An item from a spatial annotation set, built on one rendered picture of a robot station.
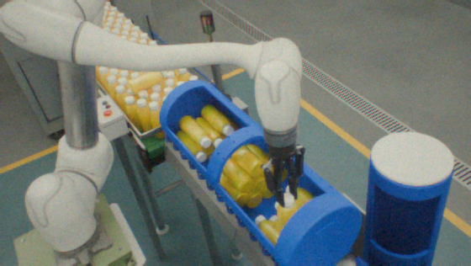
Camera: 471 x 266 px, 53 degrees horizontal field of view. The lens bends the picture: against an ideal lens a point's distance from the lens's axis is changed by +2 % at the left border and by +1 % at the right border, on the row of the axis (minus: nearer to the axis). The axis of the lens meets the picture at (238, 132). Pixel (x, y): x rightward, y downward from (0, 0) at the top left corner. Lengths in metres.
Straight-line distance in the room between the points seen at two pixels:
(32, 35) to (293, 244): 0.83
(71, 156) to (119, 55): 0.55
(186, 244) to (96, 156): 1.43
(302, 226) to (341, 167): 1.91
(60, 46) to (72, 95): 0.32
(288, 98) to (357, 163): 2.20
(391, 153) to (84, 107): 1.08
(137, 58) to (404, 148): 1.09
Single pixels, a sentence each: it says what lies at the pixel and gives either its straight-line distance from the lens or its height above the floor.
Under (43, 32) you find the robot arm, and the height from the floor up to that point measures 1.82.
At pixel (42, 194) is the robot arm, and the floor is 1.32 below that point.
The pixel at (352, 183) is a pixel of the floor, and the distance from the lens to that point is 3.10.
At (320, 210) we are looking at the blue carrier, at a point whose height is 1.23.
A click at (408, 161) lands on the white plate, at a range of 1.77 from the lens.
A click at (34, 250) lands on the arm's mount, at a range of 1.74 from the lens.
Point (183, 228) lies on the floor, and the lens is 2.96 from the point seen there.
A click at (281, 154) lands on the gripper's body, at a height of 1.45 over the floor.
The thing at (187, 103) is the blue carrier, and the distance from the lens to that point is 1.95.
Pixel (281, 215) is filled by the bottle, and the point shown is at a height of 1.20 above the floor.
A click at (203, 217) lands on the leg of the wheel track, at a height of 0.47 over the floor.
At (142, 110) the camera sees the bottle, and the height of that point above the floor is 1.04.
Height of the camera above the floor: 2.25
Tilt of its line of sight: 40 degrees down
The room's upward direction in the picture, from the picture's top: 9 degrees counter-clockwise
